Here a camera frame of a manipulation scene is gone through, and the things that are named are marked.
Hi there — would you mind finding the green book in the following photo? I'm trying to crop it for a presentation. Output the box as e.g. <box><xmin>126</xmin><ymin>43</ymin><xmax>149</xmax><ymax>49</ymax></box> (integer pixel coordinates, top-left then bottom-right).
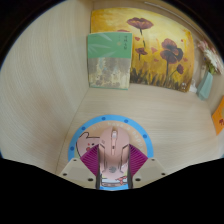
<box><xmin>87</xmin><ymin>31</ymin><xmax>134</xmax><ymax>91</ymax></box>

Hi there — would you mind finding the round blue-rimmed cartoon mouse pad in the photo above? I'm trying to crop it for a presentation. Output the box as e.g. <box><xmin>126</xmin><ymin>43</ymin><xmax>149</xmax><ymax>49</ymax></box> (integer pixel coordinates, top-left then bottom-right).
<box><xmin>67</xmin><ymin>114</ymin><xmax>155</xmax><ymax>192</ymax></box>

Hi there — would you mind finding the white power strip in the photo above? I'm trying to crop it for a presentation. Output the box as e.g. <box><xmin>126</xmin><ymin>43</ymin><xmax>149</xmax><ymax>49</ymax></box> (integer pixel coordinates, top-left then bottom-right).
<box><xmin>188</xmin><ymin>83</ymin><xmax>199</xmax><ymax>94</ymax></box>

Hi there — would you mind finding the teal faceted vase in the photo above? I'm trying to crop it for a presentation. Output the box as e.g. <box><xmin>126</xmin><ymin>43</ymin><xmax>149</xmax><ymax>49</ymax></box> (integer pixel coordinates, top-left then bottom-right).
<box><xmin>196</xmin><ymin>70</ymin><xmax>214</xmax><ymax>101</ymax></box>

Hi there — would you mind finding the yellow poppy painting canvas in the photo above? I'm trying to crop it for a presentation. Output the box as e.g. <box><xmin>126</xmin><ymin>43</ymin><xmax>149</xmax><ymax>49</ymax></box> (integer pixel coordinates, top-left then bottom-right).
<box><xmin>90</xmin><ymin>7</ymin><xmax>196</xmax><ymax>93</ymax></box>

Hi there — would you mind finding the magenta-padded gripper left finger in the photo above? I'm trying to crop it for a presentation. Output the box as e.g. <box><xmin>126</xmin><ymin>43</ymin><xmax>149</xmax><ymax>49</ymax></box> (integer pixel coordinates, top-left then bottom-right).
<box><xmin>59</xmin><ymin>143</ymin><xmax>102</xmax><ymax>190</ymax></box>

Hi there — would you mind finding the orange book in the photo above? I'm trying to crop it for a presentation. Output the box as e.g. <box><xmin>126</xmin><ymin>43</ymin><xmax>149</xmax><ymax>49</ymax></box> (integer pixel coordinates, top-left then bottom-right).
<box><xmin>211</xmin><ymin>95</ymin><xmax>224</xmax><ymax>136</ymax></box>

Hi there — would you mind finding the pink computer mouse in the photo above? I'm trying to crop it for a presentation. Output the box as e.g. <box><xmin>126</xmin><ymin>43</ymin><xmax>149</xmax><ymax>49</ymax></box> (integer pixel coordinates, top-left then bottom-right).
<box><xmin>98</xmin><ymin>127</ymin><xmax>131</xmax><ymax>183</ymax></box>

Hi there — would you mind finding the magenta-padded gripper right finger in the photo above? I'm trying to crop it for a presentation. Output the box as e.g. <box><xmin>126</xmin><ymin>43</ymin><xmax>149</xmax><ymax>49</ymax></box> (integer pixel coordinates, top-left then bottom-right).
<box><xmin>126</xmin><ymin>143</ymin><xmax>168</xmax><ymax>190</ymax></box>

